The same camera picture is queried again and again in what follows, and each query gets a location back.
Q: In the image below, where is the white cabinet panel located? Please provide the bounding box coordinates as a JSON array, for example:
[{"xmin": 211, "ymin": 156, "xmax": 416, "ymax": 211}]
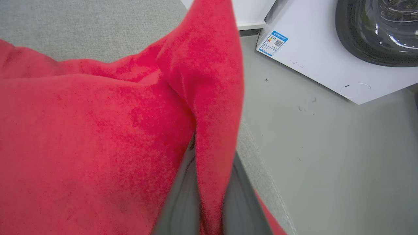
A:
[{"xmin": 181, "ymin": 0, "xmax": 277, "ymax": 31}]

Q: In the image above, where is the red white sports jersey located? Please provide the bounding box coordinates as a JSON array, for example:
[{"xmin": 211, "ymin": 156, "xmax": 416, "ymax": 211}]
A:
[{"xmin": 0, "ymin": 0, "xmax": 288, "ymax": 235}]

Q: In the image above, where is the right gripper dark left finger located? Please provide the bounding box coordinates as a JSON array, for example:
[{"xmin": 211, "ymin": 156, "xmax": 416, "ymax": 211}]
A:
[{"xmin": 152, "ymin": 134, "xmax": 201, "ymax": 235}]

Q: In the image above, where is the white washing machine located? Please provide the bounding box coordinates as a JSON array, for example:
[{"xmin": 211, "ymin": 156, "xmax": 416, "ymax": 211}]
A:
[{"xmin": 256, "ymin": 0, "xmax": 418, "ymax": 105}]

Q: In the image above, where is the dark glass washer door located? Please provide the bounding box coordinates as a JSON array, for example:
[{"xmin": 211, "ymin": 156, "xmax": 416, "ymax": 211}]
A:
[{"xmin": 335, "ymin": 0, "xmax": 418, "ymax": 68}]

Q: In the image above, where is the blue white energy label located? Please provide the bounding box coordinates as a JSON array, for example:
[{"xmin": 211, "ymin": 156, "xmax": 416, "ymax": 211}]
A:
[{"xmin": 258, "ymin": 30, "xmax": 289, "ymax": 57}]

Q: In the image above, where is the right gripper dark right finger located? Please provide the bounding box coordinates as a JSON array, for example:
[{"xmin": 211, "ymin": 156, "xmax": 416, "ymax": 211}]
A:
[{"xmin": 222, "ymin": 152, "xmax": 273, "ymax": 235}]

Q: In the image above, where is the round white filter cover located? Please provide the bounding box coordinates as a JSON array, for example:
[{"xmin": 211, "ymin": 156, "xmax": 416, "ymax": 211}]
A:
[{"xmin": 340, "ymin": 83, "xmax": 372, "ymax": 100}]

